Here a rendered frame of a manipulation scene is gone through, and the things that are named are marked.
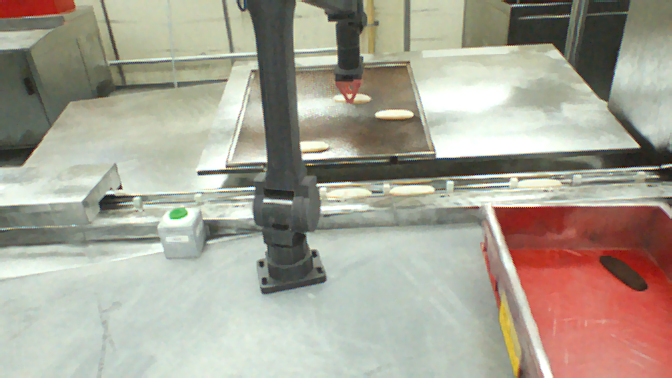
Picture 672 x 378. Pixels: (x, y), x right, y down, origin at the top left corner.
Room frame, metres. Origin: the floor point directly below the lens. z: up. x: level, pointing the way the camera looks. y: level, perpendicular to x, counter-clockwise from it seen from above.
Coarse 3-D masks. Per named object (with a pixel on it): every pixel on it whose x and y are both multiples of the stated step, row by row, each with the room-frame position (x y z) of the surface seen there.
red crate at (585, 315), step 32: (512, 256) 0.73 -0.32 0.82; (544, 256) 0.72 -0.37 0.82; (576, 256) 0.71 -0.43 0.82; (640, 256) 0.70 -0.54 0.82; (544, 288) 0.63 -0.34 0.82; (576, 288) 0.63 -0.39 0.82; (608, 288) 0.62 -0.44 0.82; (544, 320) 0.56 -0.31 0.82; (576, 320) 0.56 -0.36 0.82; (608, 320) 0.55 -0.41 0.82; (640, 320) 0.55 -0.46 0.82; (576, 352) 0.49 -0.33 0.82; (608, 352) 0.49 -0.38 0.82; (640, 352) 0.49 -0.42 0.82
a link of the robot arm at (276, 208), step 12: (276, 192) 0.74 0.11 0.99; (288, 192) 0.74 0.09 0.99; (264, 204) 0.72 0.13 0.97; (276, 204) 0.72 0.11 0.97; (288, 204) 0.71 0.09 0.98; (264, 216) 0.72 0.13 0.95; (276, 216) 0.71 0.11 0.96; (288, 216) 0.70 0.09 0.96; (264, 228) 0.71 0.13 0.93; (276, 228) 0.72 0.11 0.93; (288, 228) 0.71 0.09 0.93; (264, 240) 0.71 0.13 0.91; (276, 240) 0.70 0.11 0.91; (288, 240) 0.70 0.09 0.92
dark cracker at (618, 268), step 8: (600, 256) 0.70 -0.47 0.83; (608, 256) 0.70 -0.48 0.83; (608, 264) 0.68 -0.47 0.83; (616, 264) 0.67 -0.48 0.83; (624, 264) 0.67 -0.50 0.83; (616, 272) 0.65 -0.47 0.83; (624, 272) 0.65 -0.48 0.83; (632, 272) 0.65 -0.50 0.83; (624, 280) 0.63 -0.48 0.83; (632, 280) 0.63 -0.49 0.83; (640, 280) 0.63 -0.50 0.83; (640, 288) 0.61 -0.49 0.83
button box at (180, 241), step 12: (192, 216) 0.83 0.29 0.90; (168, 228) 0.79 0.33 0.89; (180, 228) 0.79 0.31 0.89; (192, 228) 0.80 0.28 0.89; (204, 228) 0.86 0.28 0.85; (168, 240) 0.79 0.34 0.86; (180, 240) 0.79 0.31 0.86; (192, 240) 0.79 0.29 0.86; (204, 240) 0.84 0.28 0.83; (168, 252) 0.80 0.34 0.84; (180, 252) 0.79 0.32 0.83; (192, 252) 0.79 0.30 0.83
